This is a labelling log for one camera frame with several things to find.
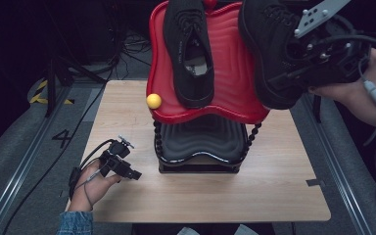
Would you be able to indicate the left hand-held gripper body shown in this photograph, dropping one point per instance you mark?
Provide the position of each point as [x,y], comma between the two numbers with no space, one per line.
[114,160]

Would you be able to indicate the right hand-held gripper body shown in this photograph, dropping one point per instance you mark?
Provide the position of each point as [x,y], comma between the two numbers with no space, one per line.
[333,58]

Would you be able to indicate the red and black tiered rack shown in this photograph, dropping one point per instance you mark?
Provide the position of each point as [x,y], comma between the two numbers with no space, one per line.
[231,81]

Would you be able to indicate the black shoe with pale insole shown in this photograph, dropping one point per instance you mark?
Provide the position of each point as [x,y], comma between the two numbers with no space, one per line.
[176,49]

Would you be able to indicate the person's left hand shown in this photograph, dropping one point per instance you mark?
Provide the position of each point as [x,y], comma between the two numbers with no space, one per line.
[94,189]

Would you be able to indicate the person's right hand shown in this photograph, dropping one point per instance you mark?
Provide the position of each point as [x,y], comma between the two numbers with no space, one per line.
[365,88]

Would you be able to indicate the yellow and black floor tape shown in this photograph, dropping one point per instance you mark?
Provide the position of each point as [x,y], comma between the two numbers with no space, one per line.
[39,94]

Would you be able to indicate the black tripod stand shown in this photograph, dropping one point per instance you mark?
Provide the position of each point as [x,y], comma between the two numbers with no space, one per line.
[57,75]

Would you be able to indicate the black tape piece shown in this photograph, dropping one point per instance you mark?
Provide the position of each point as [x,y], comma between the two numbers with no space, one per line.
[313,182]

